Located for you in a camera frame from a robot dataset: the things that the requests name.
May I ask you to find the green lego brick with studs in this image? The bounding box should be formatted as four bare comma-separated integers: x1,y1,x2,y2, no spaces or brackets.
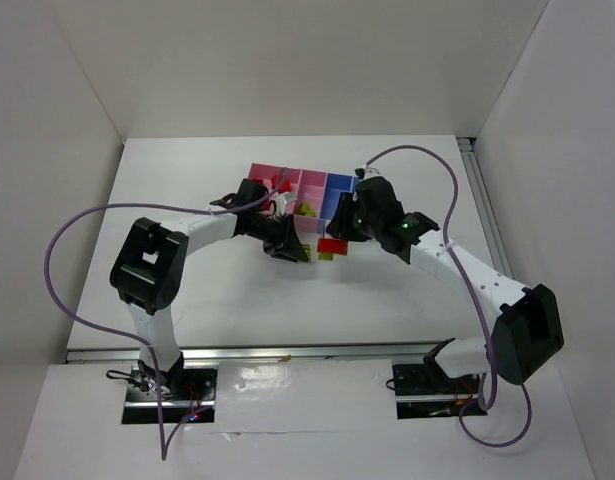
294,203,310,216

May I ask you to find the large red lego brick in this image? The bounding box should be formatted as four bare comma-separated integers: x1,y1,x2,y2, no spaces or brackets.
317,238,348,255

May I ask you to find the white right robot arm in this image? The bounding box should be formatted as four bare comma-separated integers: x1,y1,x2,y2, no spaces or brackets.
326,176,564,385

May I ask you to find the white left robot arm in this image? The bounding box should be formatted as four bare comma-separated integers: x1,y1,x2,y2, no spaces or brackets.
110,179,309,393

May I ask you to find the dark blue container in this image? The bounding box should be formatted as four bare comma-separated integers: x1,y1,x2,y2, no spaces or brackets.
320,173,356,220

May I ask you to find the small pink container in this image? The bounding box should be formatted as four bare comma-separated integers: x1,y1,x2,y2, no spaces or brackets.
294,169,327,235

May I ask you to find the aluminium side rail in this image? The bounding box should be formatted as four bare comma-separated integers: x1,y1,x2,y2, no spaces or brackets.
456,135,533,346

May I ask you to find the aluminium front rail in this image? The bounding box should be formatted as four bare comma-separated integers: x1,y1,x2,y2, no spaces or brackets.
65,342,437,364

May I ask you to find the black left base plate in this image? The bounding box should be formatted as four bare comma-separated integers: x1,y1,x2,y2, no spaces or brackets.
121,366,218,425

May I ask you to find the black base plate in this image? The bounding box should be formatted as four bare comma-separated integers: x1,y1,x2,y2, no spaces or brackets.
385,364,486,420
121,366,218,425

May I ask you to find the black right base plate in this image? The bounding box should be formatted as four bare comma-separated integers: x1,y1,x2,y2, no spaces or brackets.
385,364,486,420

